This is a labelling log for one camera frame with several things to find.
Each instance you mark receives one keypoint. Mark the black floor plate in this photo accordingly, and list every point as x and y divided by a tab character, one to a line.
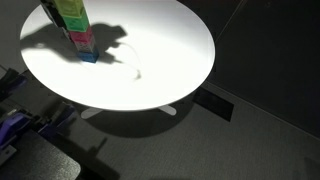
213	103

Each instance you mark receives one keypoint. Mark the small blue block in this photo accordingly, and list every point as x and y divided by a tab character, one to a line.
89	56

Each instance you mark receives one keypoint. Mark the small grey block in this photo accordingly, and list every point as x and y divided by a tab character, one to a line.
85	46

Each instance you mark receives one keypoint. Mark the small pink block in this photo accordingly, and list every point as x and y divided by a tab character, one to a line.
81	36

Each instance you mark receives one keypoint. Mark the purple black spring clamp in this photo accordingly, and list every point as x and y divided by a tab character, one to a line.
13	126
12	81
60	116

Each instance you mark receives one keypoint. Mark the small green block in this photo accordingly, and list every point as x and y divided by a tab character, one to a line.
76	23

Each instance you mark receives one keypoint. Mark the small lime block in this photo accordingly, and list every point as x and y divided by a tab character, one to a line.
70	7

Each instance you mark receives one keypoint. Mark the black checkered patterned cube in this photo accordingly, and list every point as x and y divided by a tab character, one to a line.
52	14

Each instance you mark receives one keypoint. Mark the black equipment platform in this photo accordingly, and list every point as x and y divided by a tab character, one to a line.
36	160

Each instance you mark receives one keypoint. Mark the white table pedestal base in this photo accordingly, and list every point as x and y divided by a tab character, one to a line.
90	112

